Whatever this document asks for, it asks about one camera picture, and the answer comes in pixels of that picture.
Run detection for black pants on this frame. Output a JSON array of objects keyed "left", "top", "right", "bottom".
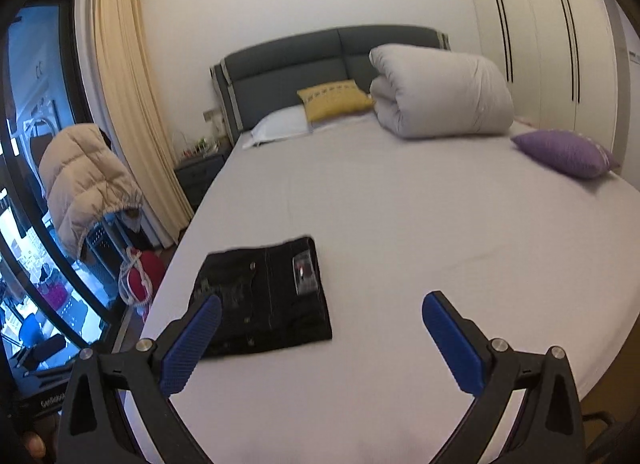
[{"left": 191, "top": 236, "right": 333, "bottom": 358}]

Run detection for person's left hand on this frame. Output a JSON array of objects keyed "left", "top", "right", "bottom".
[{"left": 22, "top": 432, "right": 47, "bottom": 460}]

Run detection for bed with white sheet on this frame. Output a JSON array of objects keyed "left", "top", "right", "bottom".
[{"left": 143, "top": 117, "right": 639, "bottom": 463}]

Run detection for beige puffer jacket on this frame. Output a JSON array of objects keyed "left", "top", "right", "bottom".
[{"left": 38, "top": 124, "right": 143, "bottom": 260}]

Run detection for dark grey nightstand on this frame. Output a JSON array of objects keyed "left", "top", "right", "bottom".
[{"left": 174, "top": 145, "right": 232, "bottom": 211}]

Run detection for purple cushion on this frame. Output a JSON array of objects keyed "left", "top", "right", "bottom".
[{"left": 511, "top": 130, "right": 620, "bottom": 180}]

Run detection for beige curtain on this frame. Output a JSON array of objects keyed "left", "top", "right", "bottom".
[{"left": 90, "top": 0, "right": 193, "bottom": 247}]

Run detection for rolled white duvet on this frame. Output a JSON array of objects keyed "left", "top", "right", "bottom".
[{"left": 369, "top": 43, "right": 515, "bottom": 140}]

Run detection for white pillow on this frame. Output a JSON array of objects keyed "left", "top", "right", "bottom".
[{"left": 243, "top": 105, "right": 311, "bottom": 150}]

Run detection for dark grey padded headboard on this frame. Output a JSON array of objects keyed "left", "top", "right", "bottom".
[{"left": 210, "top": 25, "right": 450, "bottom": 142}]

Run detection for yellow cushion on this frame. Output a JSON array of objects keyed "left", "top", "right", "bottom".
[{"left": 297, "top": 79, "right": 375, "bottom": 124}]

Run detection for red bag with rope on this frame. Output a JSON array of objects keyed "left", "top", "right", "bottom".
[{"left": 118, "top": 247, "right": 166, "bottom": 307}]

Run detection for white wardrobe with handles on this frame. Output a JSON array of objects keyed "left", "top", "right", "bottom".
[{"left": 473, "top": 0, "right": 630, "bottom": 161}]

